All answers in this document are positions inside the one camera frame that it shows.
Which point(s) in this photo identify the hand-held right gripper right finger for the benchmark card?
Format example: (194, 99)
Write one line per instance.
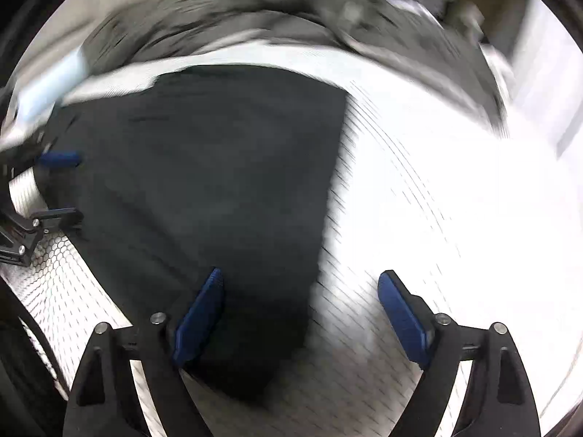
(403, 314)

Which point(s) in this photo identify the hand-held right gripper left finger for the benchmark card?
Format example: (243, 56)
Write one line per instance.
(200, 314)

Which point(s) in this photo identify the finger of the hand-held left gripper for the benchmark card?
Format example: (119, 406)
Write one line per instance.
(34, 230)
(59, 158)

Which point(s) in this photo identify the black pants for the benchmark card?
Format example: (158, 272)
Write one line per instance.
(205, 168)

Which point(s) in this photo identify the light blue pillow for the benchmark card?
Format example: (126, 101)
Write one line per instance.
(50, 84)

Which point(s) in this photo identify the white honeycomb patterned bed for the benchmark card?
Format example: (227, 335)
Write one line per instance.
(432, 191)

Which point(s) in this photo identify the grey crumpled duvet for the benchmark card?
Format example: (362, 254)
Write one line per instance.
(273, 13)

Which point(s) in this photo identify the dark wardrobe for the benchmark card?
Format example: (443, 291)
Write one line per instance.
(496, 4)

